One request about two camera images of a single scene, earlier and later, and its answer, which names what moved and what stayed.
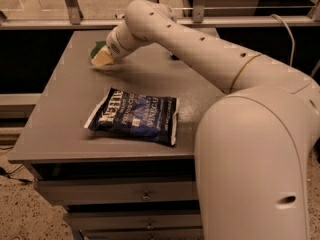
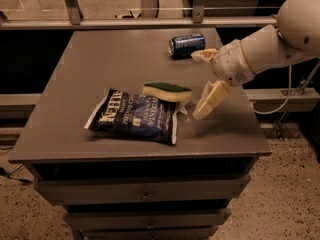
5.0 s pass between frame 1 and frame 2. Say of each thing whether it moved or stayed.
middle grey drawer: stayed
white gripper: moved
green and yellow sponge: moved
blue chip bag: stayed
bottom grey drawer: stayed
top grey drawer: stayed
